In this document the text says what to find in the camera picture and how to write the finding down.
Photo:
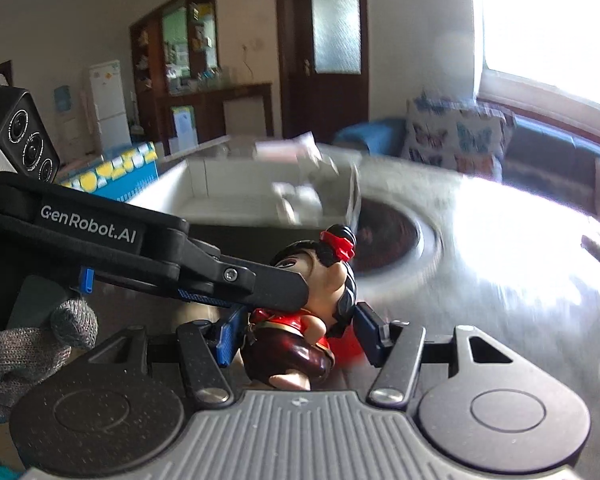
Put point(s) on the yellow and blue box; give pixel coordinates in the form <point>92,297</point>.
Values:
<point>115,172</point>

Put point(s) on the dark wooden cabinet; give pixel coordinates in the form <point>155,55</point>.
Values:
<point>150,60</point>

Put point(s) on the person's left hand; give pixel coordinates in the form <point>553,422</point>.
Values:
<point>15,360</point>

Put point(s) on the red object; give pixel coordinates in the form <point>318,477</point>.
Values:
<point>347,350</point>

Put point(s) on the white refrigerator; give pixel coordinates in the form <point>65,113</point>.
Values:
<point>107,105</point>

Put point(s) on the pale pink packet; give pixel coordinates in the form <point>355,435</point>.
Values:
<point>287,149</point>

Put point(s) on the butterfly print cushion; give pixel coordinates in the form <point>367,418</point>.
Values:
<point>455,140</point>

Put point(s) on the wooden door with glass pane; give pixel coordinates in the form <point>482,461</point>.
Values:
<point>292,60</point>

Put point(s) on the dark blue sofa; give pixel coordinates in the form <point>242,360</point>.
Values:
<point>550,155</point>

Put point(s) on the figurine with red bow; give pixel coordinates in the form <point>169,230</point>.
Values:
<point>295,355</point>

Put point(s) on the window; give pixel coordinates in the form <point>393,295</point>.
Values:
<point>545,25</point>

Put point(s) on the dark round table insert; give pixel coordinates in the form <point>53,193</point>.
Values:
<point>387,235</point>

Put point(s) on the white storage box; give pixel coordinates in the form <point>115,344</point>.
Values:
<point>230,195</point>

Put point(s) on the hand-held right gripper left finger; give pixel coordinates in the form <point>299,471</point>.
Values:
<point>228,336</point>

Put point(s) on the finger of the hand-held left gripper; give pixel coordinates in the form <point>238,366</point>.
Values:
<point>260,290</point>

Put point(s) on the glossy grey desktop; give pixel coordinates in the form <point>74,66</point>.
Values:
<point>505,270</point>

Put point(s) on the water dispenser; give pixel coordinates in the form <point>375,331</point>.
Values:
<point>66,120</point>

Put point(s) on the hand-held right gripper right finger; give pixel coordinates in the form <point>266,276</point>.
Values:
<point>366,332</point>

